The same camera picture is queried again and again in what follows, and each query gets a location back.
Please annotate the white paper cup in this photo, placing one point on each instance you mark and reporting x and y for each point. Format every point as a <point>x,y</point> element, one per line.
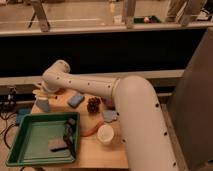
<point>105,134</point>

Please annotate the brown pine cone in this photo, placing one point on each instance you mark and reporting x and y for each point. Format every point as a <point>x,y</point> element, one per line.
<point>93,105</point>

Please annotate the blue sponge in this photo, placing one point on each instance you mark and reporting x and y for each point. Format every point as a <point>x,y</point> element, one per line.
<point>75,100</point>

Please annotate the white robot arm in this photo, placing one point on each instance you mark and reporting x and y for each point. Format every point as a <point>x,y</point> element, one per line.
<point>146,137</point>

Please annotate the orange carrot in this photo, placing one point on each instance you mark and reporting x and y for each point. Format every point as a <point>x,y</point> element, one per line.
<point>92,130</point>

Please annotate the blue box on floor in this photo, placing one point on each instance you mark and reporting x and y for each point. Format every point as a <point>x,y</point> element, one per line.
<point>20,114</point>

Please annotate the tan sponge block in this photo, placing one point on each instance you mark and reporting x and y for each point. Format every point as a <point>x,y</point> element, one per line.
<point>57,143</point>

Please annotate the grey blue cloth piece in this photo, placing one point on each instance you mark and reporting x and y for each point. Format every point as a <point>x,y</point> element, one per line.
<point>109,115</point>

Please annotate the green bin background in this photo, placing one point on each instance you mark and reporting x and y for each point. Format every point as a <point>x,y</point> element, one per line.
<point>146,20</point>

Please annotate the green plastic tray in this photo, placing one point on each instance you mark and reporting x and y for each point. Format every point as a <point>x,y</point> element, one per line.
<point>30,145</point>

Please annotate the yellow banana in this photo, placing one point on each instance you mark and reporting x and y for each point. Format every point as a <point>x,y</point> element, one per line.
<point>40,93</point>

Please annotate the purple bowl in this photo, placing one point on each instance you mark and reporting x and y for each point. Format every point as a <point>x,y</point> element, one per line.
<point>108,103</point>

